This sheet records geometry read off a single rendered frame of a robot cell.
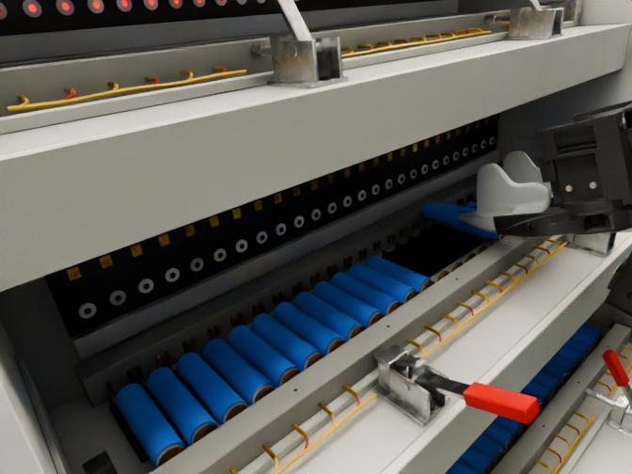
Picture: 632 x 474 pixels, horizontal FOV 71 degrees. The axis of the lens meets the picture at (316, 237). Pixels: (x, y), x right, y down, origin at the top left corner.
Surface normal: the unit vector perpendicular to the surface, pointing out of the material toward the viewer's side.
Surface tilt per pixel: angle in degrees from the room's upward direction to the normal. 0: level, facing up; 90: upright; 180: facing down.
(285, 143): 112
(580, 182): 90
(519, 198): 90
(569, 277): 22
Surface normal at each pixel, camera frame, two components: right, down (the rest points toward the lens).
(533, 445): -0.08, -0.90
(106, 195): 0.65, 0.28
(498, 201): -0.72, 0.34
